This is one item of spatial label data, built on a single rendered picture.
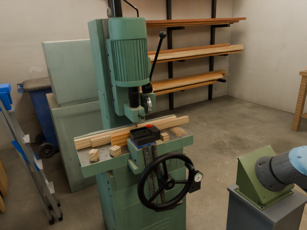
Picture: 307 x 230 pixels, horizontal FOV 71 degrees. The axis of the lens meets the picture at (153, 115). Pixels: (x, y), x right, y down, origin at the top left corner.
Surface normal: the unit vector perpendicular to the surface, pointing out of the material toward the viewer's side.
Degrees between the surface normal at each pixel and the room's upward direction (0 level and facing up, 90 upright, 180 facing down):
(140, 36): 90
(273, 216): 0
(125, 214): 90
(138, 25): 90
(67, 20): 90
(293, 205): 0
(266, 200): 44
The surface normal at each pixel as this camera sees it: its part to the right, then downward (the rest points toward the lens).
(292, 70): -0.87, 0.22
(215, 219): -0.05, -0.93
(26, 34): 0.49, 0.29
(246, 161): 0.28, -0.46
